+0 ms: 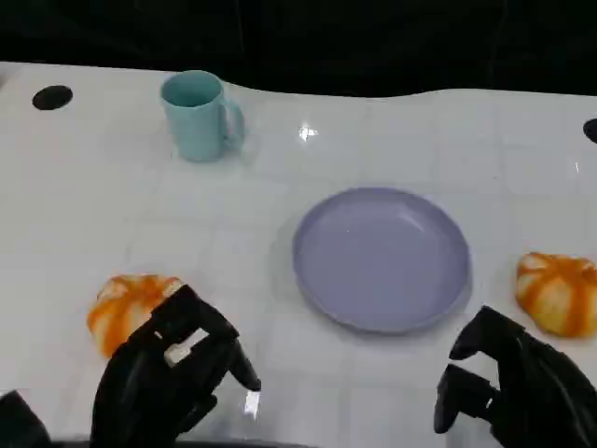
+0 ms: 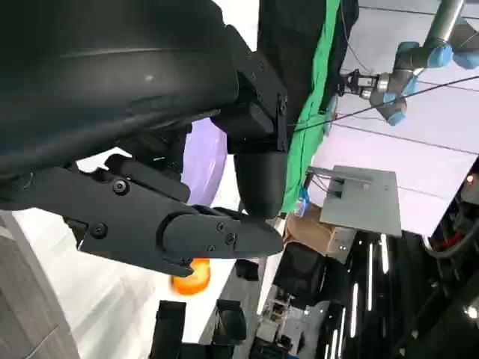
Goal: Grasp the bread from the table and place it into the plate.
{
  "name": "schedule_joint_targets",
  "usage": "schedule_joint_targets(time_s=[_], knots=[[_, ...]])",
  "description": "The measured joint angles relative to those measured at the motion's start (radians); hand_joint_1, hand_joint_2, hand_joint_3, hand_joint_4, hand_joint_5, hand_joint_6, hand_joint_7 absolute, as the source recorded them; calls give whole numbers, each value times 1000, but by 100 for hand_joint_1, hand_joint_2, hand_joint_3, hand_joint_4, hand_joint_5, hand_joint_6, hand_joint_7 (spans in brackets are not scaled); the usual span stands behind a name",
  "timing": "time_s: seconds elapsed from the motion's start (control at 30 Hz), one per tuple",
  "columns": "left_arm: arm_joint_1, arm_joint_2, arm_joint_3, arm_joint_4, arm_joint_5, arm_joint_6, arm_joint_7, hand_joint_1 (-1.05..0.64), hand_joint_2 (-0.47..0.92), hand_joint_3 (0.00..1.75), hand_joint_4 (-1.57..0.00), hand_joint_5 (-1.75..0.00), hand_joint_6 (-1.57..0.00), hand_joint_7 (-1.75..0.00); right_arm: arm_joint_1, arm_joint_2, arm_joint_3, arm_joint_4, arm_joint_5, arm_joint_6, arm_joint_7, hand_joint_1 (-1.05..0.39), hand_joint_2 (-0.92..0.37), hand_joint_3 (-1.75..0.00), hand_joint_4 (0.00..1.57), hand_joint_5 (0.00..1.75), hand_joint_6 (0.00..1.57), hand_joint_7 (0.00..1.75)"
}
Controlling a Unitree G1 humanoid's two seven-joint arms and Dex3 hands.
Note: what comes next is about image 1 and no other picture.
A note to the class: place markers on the lilac plate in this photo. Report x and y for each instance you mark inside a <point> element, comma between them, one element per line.
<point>382,261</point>

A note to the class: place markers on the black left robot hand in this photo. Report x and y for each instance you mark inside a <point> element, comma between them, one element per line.
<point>144,382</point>

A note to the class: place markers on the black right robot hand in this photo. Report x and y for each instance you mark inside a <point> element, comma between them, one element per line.
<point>536,396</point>

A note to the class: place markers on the pale green mug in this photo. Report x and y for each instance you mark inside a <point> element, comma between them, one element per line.
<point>196,126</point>

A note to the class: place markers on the black round table grommet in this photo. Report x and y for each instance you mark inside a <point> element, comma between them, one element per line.
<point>52,98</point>
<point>591,130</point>

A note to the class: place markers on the orange and white bread roll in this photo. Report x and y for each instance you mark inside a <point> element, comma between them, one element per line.
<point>121,308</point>
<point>559,294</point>

